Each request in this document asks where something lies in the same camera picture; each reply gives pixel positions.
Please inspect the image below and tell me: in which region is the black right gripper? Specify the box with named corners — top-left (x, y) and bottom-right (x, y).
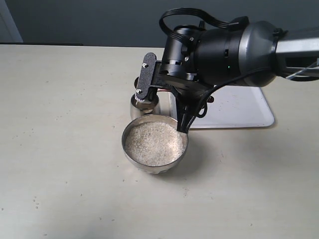
top-left (152, 25), bottom-right (239, 133)

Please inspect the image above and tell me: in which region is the dark red wooden spoon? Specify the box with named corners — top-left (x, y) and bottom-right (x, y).
top-left (134, 77), bottom-right (215, 104)

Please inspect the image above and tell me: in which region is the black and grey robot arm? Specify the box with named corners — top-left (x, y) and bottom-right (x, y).
top-left (158, 17), bottom-right (319, 133)

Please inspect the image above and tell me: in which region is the small steel cup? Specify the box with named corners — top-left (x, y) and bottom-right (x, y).
top-left (130, 95), bottom-right (160, 120)

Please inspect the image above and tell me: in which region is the large steel rice bowl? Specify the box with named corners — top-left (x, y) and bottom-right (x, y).
top-left (122, 115), bottom-right (188, 174)

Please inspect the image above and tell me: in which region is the white rectangular plastic tray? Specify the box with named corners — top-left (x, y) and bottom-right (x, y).
top-left (168, 86), bottom-right (275, 130)

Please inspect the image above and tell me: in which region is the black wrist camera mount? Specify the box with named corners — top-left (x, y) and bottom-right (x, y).
top-left (135, 52), bottom-right (160, 103)

